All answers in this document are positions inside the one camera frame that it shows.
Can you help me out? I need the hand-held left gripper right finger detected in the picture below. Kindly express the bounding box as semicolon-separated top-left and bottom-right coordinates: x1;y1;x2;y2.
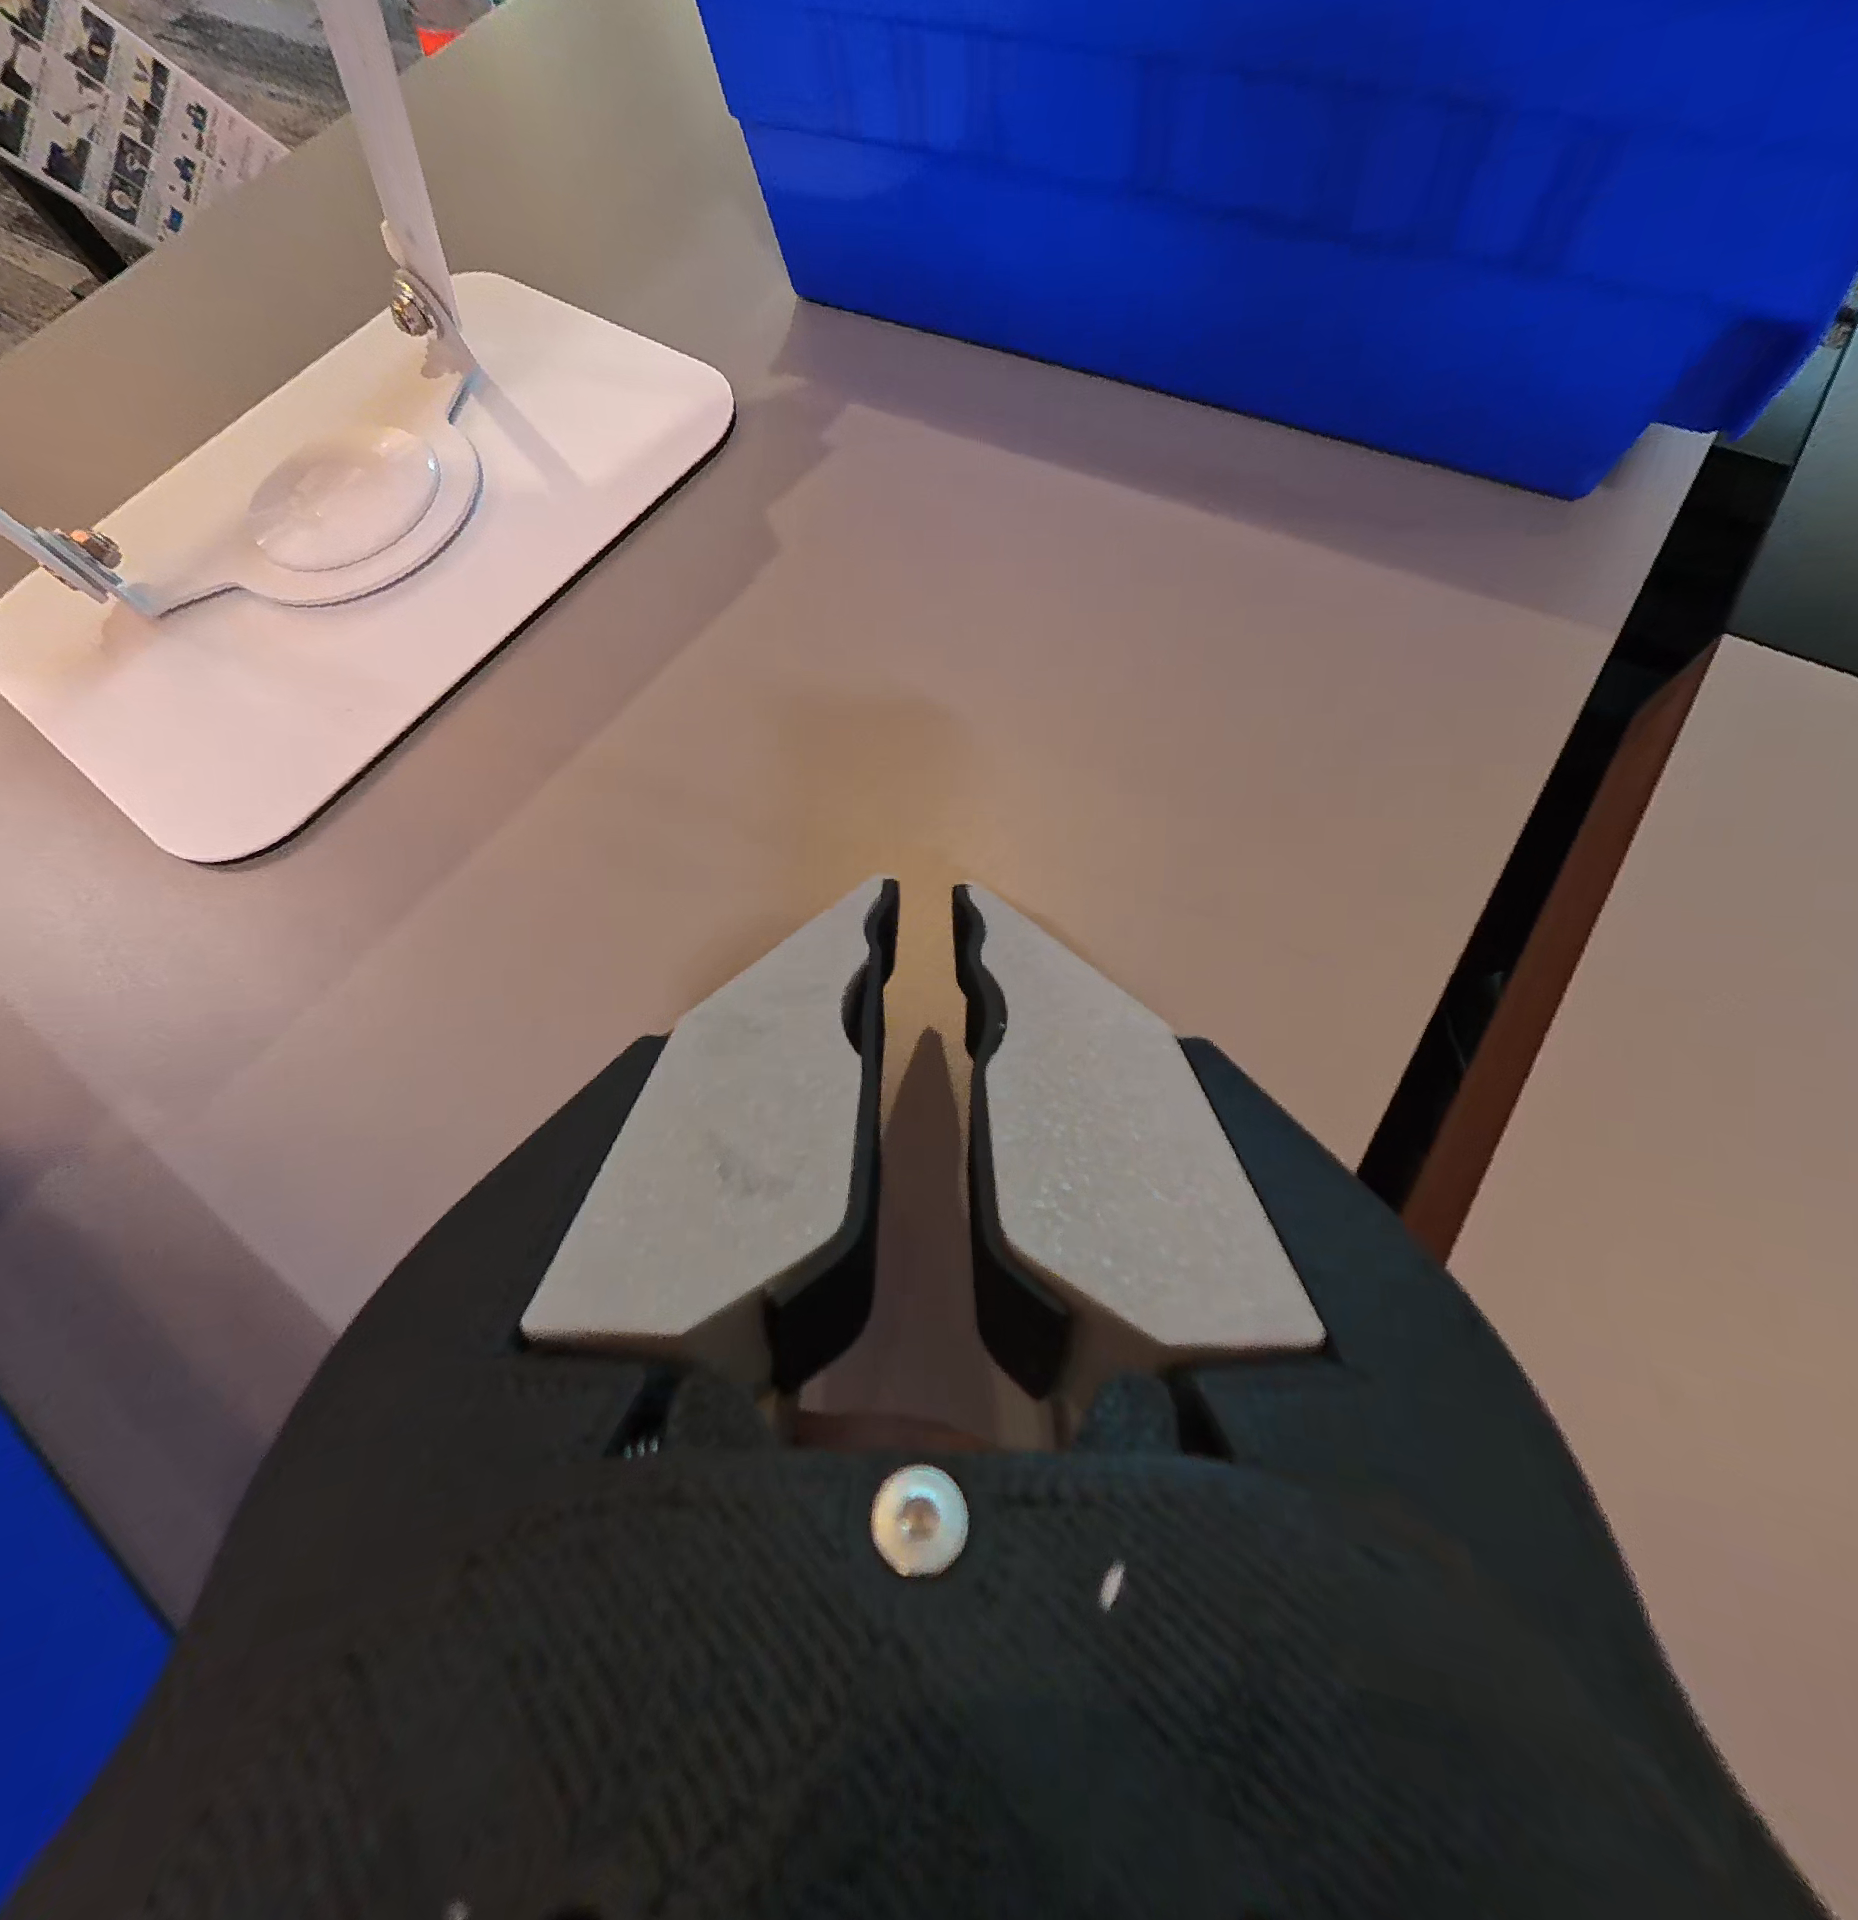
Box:
951;884;1332;1398

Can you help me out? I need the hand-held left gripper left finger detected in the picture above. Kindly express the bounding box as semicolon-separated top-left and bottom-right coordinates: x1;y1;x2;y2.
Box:
516;874;902;1390

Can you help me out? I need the blue plastic bin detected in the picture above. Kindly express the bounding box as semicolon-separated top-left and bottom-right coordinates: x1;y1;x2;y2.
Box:
0;1366;173;1920
696;0;1858;502

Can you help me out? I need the white and wood document stand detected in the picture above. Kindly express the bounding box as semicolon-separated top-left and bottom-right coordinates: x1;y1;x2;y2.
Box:
0;0;736;866

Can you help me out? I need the printed leaflet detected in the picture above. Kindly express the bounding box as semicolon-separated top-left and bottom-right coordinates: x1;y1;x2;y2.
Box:
0;0;296;246

